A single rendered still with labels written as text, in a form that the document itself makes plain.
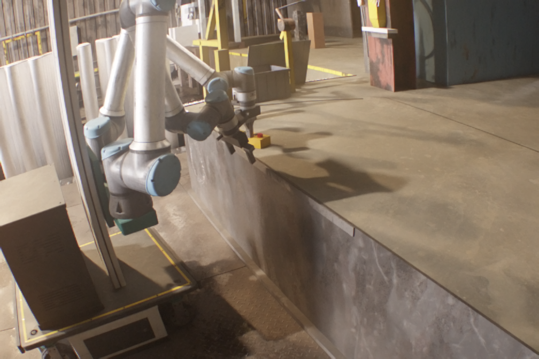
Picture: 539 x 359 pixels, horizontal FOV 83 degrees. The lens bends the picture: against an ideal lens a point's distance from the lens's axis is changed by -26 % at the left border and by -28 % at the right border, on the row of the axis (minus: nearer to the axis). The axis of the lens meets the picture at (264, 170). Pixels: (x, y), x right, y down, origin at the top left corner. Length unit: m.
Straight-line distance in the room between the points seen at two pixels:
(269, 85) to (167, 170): 1.71
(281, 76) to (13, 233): 2.20
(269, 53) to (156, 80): 1.97
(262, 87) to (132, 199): 1.64
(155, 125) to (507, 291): 1.20
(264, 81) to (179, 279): 1.62
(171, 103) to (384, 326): 1.15
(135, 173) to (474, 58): 3.50
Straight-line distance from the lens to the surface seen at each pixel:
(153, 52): 1.29
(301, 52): 3.34
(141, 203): 1.50
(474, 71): 4.14
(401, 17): 3.45
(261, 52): 3.13
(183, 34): 6.86
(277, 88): 2.93
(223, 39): 2.43
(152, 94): 1.29
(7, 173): 4.49
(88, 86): 4.19
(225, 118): 1.63
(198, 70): 1.77
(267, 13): 10.41
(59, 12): 1.49
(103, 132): 1.88
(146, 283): 1.81
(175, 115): 1.59
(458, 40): 3.85
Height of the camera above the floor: 1.40
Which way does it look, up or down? 23 degrees down
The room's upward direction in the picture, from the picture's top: 5 degrees counter-clockwise
